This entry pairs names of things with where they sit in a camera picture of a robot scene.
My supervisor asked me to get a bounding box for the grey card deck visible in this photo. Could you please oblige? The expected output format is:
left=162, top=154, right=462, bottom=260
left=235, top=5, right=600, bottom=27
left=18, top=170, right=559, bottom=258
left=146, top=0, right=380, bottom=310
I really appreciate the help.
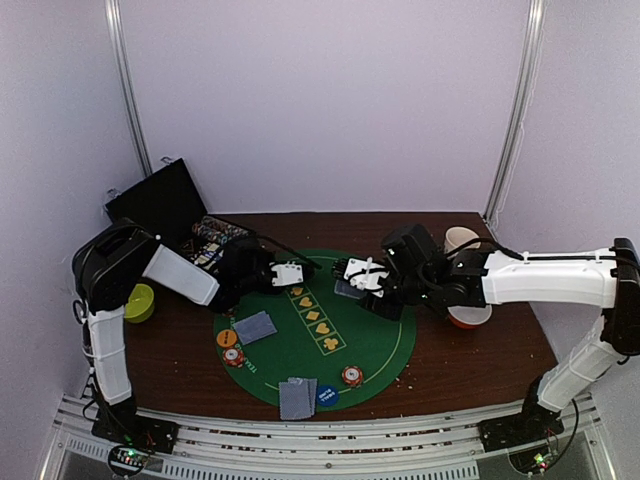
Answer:
left=334, top=280, right=366, bottom=300

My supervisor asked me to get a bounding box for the red poker chip stack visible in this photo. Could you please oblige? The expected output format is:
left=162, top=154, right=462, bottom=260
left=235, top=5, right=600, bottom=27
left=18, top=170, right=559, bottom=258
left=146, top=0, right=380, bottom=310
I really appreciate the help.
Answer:
left=341, top=366, right=364, bottom=387

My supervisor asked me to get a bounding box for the blue small blind button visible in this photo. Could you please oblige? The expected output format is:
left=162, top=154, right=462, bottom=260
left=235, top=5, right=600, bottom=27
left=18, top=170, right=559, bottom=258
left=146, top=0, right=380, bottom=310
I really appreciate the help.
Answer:
left=316, top=385, right=340, bottom=407

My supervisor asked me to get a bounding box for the dealt blue playing cards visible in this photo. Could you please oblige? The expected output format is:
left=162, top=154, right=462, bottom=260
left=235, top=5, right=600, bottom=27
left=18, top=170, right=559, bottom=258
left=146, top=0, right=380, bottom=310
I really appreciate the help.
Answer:
left=233, top=311, right=278, bottom=345

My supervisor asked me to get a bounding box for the orange big blind button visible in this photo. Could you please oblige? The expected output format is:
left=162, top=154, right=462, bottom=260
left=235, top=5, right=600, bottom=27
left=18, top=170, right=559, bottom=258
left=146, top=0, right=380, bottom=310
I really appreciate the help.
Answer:
left=216, top=329, right=238, bottom=349

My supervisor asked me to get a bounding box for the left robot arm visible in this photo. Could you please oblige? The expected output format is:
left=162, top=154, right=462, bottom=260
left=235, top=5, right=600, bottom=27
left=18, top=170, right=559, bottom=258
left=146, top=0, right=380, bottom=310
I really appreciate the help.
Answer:
left=72, top=219, right=280, bottom=444

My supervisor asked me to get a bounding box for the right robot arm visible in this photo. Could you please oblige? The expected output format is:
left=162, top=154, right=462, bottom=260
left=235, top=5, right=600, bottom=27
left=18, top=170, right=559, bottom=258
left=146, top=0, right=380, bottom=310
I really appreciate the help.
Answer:
left=342, top=224, right=639, bottom=442

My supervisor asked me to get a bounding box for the round green poker mat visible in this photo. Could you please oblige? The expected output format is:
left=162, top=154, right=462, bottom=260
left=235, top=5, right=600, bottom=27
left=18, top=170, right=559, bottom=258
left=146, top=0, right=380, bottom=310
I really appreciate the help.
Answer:
left=213, top=249, right=417, bottom=412

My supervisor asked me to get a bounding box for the white orange bowl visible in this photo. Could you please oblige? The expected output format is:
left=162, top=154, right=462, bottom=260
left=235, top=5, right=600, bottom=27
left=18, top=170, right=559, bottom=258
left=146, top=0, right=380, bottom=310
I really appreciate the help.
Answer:
left=448, top=305, right=493, bottom=329

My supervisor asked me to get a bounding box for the cream mug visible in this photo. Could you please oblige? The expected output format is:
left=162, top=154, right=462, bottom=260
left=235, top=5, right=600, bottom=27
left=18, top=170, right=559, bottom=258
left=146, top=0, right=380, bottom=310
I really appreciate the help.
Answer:
left=444, top=226, right=479, bottom=253

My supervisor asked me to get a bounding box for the back poker chip row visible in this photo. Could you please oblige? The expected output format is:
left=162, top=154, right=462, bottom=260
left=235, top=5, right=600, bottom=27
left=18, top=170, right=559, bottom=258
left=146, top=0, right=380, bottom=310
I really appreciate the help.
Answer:
left=192, top=215, right=252, bottom=246

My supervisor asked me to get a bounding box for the black poker chip case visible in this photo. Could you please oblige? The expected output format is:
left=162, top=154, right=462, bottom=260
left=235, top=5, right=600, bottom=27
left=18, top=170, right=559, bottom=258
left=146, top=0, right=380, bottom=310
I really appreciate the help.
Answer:
left=103, top=157, right=259, bottom=266

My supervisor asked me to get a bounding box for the lime green bowl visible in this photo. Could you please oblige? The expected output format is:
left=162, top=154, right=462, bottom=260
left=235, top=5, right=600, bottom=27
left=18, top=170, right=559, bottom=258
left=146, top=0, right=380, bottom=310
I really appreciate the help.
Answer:
left=124, top=283, right=155, bottom=324

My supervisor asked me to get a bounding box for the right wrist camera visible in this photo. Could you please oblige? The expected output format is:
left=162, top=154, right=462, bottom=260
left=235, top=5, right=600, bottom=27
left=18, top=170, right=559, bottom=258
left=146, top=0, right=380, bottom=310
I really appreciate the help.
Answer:
left=331, top=257, right=389, bottom=298

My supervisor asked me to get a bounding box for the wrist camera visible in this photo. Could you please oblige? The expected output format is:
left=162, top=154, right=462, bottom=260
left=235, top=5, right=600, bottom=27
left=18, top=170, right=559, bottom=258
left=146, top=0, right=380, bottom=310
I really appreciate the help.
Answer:
left=269, top=261, right=322, bottom=287
left=331, top=257, right=389, bottom=298

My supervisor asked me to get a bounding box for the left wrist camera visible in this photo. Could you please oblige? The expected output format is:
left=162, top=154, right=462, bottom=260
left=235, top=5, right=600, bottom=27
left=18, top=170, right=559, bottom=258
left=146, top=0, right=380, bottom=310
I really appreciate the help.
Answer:
left=269, top=261, right=322, bottom=287

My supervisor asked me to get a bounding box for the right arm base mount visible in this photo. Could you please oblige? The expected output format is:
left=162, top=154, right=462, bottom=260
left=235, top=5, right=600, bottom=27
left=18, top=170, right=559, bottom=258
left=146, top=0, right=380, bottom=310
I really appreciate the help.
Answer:
left=477, top=406, right=565, bottom=452

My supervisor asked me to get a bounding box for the front aluminium rail frame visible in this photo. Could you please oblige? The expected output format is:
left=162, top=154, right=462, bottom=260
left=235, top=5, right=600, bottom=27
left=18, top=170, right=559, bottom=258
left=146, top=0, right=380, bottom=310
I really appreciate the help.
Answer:
left=36, top=393, right=618, bottom=479

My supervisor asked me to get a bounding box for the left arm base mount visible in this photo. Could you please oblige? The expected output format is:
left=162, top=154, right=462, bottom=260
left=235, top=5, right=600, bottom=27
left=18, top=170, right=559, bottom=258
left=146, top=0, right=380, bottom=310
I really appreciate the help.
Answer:
left=91, top=408, right=179, bottom=454

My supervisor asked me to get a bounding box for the right aluminium frame post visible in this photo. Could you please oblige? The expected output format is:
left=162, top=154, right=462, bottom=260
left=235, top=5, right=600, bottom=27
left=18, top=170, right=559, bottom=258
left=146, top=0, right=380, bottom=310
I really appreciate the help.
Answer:
left=484, top=0, right=547, bottom=229

